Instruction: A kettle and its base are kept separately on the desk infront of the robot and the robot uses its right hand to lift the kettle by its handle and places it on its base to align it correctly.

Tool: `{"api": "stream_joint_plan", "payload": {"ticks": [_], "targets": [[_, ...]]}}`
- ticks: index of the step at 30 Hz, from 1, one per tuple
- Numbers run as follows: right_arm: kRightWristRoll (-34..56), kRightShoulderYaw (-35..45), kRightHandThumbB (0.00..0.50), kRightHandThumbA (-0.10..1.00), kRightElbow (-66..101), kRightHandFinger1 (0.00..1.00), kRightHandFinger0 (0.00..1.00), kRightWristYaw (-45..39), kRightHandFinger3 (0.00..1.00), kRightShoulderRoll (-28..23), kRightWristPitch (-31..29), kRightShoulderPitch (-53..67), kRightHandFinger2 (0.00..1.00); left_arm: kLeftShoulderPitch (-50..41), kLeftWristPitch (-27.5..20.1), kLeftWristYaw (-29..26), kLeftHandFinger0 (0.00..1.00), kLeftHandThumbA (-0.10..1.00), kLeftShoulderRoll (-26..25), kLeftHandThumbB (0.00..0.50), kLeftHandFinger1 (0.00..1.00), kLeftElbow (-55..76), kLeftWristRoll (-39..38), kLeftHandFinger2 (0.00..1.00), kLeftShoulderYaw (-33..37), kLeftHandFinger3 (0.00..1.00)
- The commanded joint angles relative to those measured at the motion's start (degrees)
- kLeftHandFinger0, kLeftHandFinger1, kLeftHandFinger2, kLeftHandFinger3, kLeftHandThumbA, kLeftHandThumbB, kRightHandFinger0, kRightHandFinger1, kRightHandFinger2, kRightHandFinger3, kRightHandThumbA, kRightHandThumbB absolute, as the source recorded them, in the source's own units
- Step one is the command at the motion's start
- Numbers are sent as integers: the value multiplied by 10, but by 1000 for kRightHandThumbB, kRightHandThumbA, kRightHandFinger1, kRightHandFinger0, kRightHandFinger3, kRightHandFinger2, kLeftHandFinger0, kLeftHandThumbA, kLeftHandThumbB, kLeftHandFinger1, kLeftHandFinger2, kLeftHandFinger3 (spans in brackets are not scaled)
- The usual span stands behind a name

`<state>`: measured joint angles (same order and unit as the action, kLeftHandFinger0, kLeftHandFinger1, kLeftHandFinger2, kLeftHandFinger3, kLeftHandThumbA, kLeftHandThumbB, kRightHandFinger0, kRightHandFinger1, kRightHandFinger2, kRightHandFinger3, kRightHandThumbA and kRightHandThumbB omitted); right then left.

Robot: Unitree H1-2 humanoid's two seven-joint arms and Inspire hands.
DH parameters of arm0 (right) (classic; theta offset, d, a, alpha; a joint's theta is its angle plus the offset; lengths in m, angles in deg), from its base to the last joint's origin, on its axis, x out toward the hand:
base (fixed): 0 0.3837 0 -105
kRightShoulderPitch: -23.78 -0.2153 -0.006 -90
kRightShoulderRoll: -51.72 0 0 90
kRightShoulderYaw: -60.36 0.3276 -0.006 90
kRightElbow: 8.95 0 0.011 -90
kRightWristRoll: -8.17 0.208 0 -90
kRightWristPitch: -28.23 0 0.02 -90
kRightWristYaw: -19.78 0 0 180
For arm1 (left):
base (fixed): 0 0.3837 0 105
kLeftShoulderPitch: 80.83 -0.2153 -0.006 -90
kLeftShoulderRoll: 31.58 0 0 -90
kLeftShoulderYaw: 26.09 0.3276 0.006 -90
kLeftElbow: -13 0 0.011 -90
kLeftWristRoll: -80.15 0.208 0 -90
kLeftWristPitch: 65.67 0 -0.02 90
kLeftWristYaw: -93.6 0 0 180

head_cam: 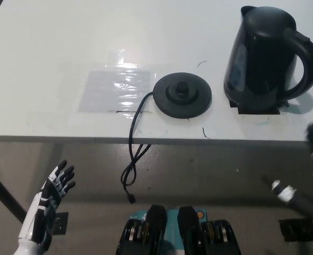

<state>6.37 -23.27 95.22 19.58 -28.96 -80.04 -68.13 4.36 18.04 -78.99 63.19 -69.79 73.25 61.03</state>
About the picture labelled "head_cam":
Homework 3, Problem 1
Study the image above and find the black power cord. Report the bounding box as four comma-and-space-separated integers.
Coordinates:
121, 91, 155, 205

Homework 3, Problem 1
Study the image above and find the round black kettle base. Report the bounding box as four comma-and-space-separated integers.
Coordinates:
153, 73, 213, 120

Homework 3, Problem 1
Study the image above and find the clear plastic sheet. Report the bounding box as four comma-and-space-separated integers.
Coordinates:
77, 49, 157, 114

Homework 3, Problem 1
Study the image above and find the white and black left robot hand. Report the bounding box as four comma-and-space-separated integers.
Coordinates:
18, 159, 76, 252

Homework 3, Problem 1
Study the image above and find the black table leg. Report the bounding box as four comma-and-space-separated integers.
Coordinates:
0, 151, 27, 216

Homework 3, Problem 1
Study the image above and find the narrow black floor tape square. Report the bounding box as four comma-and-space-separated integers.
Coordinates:
53, 211, 69, 236

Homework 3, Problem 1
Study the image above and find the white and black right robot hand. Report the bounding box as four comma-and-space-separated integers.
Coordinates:
262, 121, 313, 229

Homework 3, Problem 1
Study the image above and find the black electric kettle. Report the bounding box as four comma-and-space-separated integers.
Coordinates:
223, 5, 313, 111

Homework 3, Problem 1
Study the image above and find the black tape patch on table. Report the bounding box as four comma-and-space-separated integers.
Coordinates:
229, 99, 290, 115

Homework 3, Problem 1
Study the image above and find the wide black floor tape square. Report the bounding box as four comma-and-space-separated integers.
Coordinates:
278, 218, 313, 243

